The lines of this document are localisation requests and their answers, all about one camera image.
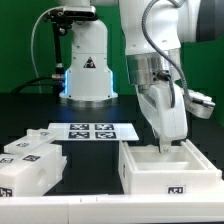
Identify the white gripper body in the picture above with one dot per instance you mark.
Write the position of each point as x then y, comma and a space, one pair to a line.
168, 122

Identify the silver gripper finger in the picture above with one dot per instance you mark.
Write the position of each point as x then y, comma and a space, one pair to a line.
164, 146

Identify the white cabinet body box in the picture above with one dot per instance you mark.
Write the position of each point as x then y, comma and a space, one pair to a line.
182, 170

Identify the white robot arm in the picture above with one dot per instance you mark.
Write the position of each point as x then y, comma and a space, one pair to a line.
154, 31

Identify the white cabinet top block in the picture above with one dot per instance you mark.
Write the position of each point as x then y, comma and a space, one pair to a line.
32, 174

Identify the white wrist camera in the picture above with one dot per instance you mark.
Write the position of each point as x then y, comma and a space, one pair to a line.
200, 105

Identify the white fiducial marker base plate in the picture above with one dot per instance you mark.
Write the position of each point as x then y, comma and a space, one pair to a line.
94, 131

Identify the white L-shaped obstacle frame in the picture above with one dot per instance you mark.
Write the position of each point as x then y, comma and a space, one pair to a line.
202, 208

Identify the black camera on stand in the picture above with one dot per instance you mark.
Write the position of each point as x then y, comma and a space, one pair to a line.
62, 19

